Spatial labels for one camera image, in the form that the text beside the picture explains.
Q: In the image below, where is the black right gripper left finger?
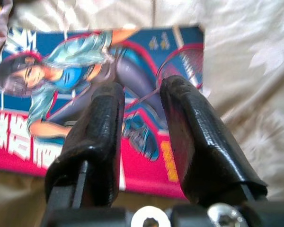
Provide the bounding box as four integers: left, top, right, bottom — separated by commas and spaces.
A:
44, 81, 125, 210

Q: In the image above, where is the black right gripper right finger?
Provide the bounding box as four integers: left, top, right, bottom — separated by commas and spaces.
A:
160, 75, 268, 206

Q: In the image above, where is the tennis manga book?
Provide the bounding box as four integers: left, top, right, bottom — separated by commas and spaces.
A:
0, 23, 205, 199

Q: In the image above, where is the cream satin bedsheet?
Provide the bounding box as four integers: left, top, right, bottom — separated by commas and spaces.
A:
0, 0, 284, 227

